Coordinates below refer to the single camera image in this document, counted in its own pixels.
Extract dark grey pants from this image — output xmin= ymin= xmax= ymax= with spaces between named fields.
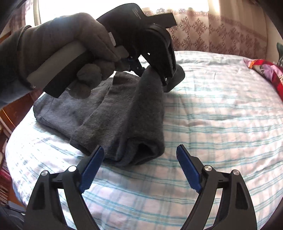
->
xmin=33 ymin=68 xmax=165 ymax=167

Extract left grey gloved hand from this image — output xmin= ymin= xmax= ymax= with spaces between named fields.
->
xmin=19 ymin=13 xmax=129 ymax=99

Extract patterned beige curtain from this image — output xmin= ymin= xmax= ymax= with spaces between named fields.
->
xmin=142 ymin=8 xmax=267 ymax=59

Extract plaid bed sheet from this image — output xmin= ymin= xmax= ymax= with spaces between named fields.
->
xmin=4 ymin=50 xmax=283 ymax=230

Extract colourful red pillow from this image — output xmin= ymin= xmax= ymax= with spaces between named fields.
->
xmin=243 ymin=58 xmax=283 ymax=100

